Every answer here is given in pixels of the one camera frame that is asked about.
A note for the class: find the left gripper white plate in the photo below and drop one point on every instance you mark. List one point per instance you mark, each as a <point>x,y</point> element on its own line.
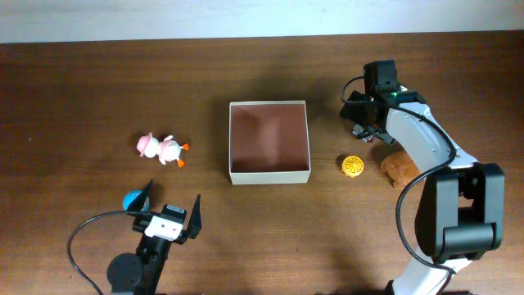
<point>144,224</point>

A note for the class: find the blue ball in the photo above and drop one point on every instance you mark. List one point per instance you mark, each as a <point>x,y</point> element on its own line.
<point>136,200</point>

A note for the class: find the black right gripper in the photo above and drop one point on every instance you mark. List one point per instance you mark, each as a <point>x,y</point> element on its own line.
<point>369,131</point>

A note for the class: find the pink white duck toy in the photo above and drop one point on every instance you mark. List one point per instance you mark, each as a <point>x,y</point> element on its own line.
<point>167,150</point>

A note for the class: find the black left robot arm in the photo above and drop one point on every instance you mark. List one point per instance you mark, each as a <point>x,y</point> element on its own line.
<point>140,272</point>

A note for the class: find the beige box maroon interior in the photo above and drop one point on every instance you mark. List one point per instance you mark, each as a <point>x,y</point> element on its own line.
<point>268,142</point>

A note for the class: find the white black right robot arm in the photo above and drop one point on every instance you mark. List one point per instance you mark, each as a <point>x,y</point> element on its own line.
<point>449,215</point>

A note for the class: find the grey orange toy car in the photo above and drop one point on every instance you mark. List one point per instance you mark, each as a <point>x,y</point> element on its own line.
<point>365,134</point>

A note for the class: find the brown plush toy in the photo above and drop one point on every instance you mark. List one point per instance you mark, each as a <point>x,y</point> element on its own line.
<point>401,169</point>

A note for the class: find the yellow round toy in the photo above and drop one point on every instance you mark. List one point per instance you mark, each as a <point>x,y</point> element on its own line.
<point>352,166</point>

